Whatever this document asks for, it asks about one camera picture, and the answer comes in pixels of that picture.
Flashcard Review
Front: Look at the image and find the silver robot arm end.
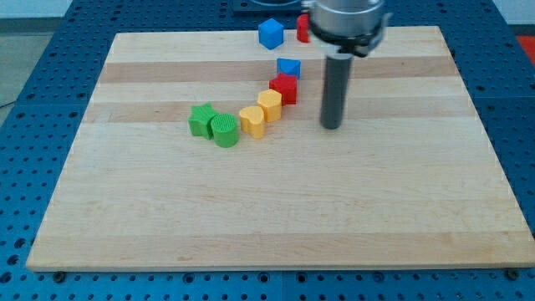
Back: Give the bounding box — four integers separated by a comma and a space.
302, 0, 392, 59

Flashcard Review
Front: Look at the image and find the yellow hexagon block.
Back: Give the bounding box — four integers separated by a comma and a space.
257, 89, 282, 122

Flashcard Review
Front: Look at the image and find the green star block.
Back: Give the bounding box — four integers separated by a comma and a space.
188, 103, 218, 140

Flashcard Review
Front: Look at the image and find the yellow heart block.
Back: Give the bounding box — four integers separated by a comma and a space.
239, 106, 265, 139

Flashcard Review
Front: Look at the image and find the light wooden board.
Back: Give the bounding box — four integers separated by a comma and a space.
27, 26, 534, 272

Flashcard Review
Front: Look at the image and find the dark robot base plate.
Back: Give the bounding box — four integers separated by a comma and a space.
229, 0, 303, 15

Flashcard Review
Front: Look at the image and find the red cylinder block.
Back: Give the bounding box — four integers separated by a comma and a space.
296, 13, 310, 43

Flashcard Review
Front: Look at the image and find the blue triangular block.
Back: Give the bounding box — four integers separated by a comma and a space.
277, 58, 301, 79

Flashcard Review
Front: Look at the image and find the red star block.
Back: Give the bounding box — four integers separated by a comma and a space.
269, 73, 298, 106

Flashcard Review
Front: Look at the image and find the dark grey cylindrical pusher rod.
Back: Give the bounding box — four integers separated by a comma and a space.
320, 56, 353, 130

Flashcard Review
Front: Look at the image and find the green cylinder block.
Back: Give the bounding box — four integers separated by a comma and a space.
211, 114, 239, 148

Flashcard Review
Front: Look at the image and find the blue cube block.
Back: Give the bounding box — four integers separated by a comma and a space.
258, 18, 284, 50

